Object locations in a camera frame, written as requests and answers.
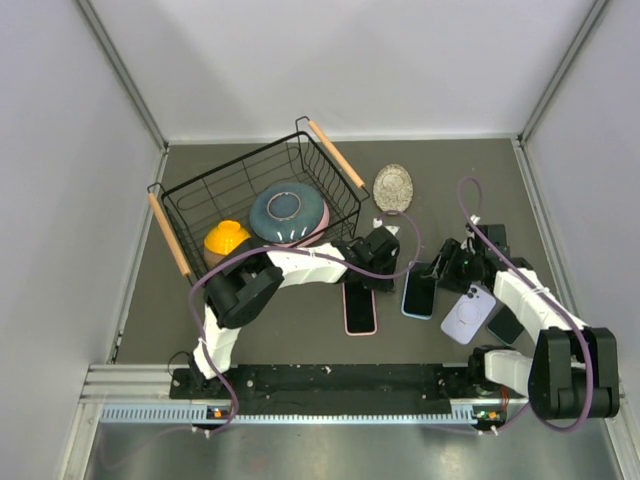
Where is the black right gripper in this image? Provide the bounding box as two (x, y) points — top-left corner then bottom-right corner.
(422, 238), (484, 294)

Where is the black smartphone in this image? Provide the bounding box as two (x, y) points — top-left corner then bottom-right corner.
(344, 284), (375, 333)

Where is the light blue phone case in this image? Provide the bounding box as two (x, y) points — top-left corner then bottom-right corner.
(400, 261), (439, 321)

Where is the pink phone case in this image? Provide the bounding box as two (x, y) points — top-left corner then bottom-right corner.
(341, 279), (378, 337)

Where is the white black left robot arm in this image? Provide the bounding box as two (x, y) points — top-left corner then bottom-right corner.
(188, 227), (399, 397)

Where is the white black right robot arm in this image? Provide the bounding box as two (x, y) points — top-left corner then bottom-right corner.
(419, 224), (620, 422)

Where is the lilac phone case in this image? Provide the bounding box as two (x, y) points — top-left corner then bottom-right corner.
(440, 284), (497, 345)

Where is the dark green smartphone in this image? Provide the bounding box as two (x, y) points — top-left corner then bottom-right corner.
(403, 263), (436, 317)

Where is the pink plate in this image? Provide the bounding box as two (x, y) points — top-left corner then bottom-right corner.
(282, 202), (330, 247)

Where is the speckled oval dish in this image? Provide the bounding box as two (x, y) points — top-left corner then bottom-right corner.
(373, 164), (414, 212)

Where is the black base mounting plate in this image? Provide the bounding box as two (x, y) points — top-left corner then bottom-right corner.
(169, 362), (501, 415)

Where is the blue glazed ceramic plate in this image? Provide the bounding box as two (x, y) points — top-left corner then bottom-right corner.
(249, 182), (326, 244)

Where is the yellow ribbed bowl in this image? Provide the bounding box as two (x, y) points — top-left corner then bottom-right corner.
(204, 220), (251, 256)

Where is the brown speckled bowl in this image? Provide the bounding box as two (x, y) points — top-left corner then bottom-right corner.
(203, 246), (231, 271)

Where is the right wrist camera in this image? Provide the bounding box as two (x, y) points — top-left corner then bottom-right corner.
(461, 214), (480, 254)

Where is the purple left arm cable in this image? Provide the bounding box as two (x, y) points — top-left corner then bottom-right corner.
(187, 210), (424, 421)

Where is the black wire dish basket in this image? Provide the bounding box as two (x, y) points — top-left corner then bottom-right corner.
(146, 116), (372, 289)

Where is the aluminium slotted rail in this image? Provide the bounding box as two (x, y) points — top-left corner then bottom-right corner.
(100, 404), (503, 426)

